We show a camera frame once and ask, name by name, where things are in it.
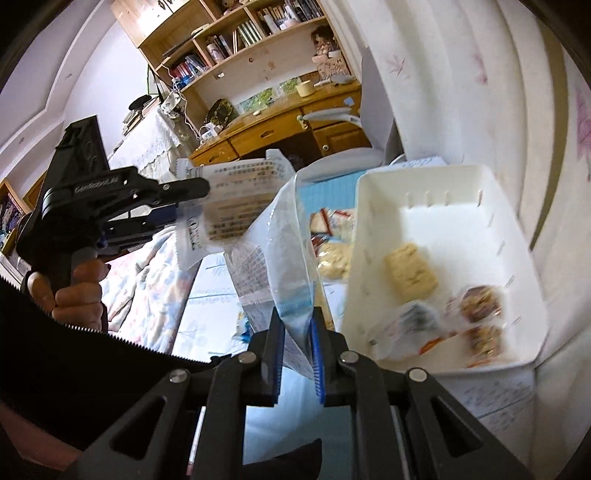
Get small cardboard box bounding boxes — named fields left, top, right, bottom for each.
left=318, top=58, right=352, bottom=81

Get red white snack packet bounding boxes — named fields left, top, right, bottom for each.
left=323, top=209, right=356, bottom=241

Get clear bag dark snacks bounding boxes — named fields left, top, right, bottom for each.
left=369, top=300, right=446, bottom=361

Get large white snack packet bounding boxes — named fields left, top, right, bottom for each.
left=174, top=148, right=296, bottom=271

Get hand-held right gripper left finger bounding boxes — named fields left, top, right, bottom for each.
left=69, top=307, right=283, bottom=480

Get wooden desk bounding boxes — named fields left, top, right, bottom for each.
left=189, top=80, right=375, bottom=169

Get yellow cracker packet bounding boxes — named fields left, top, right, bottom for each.
left=384, top=243, right=439, bottom=303
left=318, top=242, right=354, bottom=280

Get doll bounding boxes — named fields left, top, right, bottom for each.
left=310, top=28, right=338, bottom=63

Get white plastic bin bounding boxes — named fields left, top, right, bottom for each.
left=342, top=164, right=550, bottom=374

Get dark patterned bag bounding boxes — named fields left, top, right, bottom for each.
left=205, top=98, right=238, bottom=125

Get pastel floral blanket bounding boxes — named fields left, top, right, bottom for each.
left=99, top=226, right=199, bottom=356

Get white lace cloth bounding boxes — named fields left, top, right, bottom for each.
left=108, top=108, right=195, bottom=176

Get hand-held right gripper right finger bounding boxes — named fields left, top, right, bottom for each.
left=310, top=306, right=536, bottom=480

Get person's left hand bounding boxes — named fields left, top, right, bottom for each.
left=21, top=261, right=109, bottom=333

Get wooden bookshelf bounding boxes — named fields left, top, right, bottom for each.
left=111, top=0, right=342, bottom=121

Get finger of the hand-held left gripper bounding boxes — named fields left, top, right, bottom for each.
left=99, top=205, right=181, bottom=259
left=131, top=171, right=212, bottom=213

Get cream leaf print curtain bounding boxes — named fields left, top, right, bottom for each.
left=323, top=0, right=591, bottom=370

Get black zip jacket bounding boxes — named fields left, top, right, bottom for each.
left=0, top=277, right=222, bottom=453

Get row of books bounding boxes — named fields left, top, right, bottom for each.
left=171, top=0, right=326, bottom=81

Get grey office chair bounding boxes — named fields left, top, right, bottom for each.
left=295, top=46, right=407, bottom=185

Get small blue packet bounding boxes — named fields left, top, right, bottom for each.
left=233, top=311, right=254, bottom=344

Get green picture strip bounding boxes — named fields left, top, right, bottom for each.
left=240, top=78, right=301, bottom=112

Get floral cloth bag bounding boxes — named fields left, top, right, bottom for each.
left=159, top=92, right=185, bottom=118

